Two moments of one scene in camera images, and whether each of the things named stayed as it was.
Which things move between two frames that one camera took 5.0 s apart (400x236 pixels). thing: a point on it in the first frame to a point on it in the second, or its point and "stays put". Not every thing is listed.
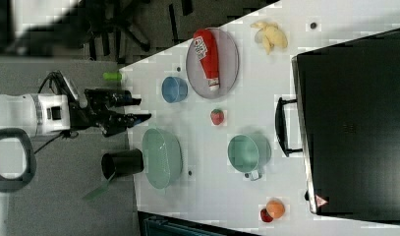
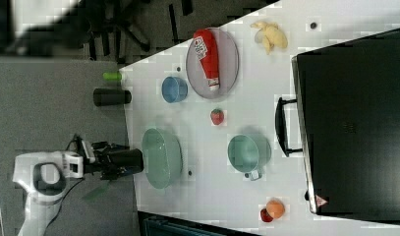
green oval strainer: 162,157 stays put
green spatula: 100,189 stays put
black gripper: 97,109 to 102,164
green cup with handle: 249,153 stays put
